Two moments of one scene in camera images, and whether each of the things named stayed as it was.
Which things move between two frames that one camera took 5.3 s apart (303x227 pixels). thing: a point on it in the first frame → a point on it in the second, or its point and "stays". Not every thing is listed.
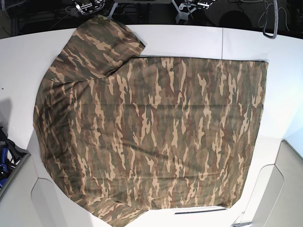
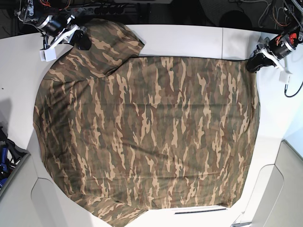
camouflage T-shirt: (122, 134) stays
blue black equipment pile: (10, 155) stays
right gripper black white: (188, 6) → (271, 52)
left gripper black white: (89, 6) → (63, 35)
